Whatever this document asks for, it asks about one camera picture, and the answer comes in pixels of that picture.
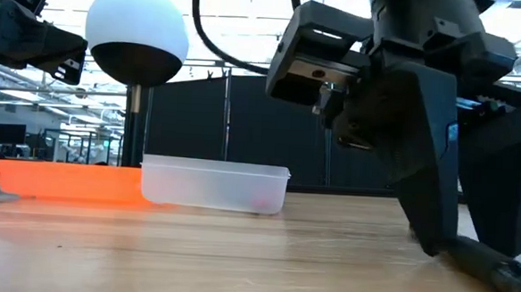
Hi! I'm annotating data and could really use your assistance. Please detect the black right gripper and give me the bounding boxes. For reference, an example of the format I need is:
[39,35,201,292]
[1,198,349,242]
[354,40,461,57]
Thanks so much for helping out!
[257,0,521,262]

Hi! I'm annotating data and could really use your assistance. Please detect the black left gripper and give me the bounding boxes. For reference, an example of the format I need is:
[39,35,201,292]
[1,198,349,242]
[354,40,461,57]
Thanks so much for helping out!
[0,0,91,87]

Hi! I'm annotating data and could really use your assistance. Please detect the clear pen with black grip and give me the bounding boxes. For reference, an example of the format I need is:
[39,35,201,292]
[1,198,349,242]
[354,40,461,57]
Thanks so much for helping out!
[440,234,521,292]

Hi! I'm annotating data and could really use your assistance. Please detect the orange plastic box lid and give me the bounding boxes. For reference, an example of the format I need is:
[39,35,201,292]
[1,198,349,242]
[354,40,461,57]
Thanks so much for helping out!
[0,158,152,204]

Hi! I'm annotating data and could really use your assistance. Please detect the translucent plastic supply box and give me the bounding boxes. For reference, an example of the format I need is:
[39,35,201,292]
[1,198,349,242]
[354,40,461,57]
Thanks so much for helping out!
[138,154,293,216]

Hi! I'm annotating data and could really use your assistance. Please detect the white and black sphere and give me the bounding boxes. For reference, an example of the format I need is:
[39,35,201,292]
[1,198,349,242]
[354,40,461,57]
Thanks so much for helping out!
[81,0,192,89]

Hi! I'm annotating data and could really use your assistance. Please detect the black computer monitor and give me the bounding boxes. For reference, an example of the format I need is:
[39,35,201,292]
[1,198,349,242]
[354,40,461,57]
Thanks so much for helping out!
[0,122,28,146]

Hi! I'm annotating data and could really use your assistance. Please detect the black stand pole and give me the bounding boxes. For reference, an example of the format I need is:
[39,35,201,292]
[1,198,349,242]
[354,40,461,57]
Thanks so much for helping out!
[122,84,153,169]

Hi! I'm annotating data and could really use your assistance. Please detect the black workstation frame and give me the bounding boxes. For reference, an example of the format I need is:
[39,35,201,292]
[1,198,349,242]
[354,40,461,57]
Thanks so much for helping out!
[40,128,124,166]

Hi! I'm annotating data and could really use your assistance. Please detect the horizontal metal frame rail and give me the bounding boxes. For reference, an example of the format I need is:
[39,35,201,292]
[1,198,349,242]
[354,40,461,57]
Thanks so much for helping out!
[84,52,275,71]

